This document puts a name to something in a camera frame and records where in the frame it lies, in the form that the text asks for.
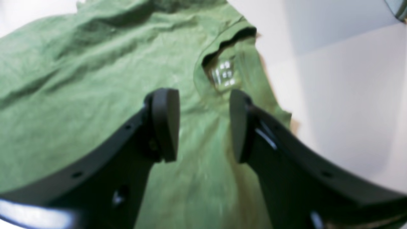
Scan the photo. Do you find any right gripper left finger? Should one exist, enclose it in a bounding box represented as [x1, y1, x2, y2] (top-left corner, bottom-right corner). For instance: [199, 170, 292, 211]
[1, 88, 180, 229]

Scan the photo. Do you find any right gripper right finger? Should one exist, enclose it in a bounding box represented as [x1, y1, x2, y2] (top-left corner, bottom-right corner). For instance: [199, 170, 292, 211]
[230, 89, 407, 229]

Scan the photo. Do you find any green t-shirt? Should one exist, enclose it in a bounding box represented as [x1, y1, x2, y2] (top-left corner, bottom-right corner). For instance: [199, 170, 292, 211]
[0, 0, 291, 229]

